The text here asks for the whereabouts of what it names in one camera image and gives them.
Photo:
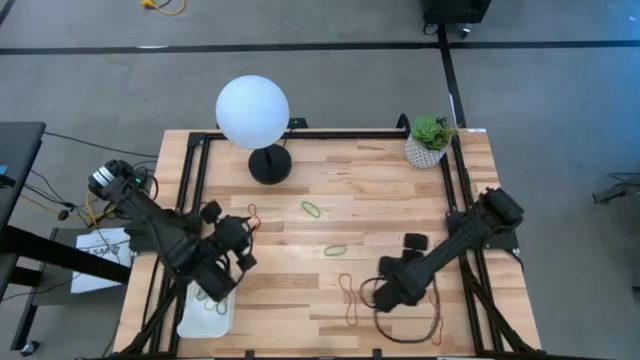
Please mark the teal rubber band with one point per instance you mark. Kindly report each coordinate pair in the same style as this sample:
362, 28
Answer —
222, 311

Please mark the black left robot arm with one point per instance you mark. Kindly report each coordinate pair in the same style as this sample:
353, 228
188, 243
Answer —
150, 220

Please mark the white globe table lamp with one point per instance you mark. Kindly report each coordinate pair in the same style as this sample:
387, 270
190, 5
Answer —
252, 112

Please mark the white plastic bin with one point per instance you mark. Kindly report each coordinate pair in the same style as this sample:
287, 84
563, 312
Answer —
200, 325

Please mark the black wheeled cart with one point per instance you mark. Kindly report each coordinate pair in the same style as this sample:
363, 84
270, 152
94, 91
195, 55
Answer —
455, 10

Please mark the green rubber band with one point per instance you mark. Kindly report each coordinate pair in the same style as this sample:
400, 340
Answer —
304, 203
325, 251

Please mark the yellow rubber band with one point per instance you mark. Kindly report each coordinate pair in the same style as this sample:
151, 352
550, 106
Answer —
207, 306

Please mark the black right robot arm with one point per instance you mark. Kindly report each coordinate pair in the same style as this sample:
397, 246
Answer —
460, 240

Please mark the potted plant in patterned planter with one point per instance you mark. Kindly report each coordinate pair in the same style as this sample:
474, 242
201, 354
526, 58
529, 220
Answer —
425, 152

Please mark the black desk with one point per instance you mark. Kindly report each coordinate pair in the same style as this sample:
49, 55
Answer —
20, 150

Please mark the black floor tape strip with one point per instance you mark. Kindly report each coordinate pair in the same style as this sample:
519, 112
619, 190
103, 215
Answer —
450, 80

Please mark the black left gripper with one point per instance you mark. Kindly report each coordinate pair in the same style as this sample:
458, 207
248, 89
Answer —
233, 233

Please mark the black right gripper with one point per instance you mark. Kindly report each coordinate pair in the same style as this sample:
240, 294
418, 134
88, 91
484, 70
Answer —
411, 261

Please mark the black caster wheel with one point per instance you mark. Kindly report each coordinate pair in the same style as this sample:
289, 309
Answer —
30, 347

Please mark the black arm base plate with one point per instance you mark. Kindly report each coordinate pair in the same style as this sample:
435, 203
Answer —
505, 242
140, 244

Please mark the black table edge bracket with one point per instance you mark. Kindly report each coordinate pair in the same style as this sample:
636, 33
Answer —
249, 354
377, 353

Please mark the blue object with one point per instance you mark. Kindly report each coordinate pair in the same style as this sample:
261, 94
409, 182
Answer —
3, 175

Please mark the grey stand foot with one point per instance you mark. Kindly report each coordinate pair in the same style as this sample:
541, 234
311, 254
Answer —
625, 190

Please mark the white printed paper sheet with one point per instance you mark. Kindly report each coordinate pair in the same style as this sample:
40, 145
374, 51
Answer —
87, 240

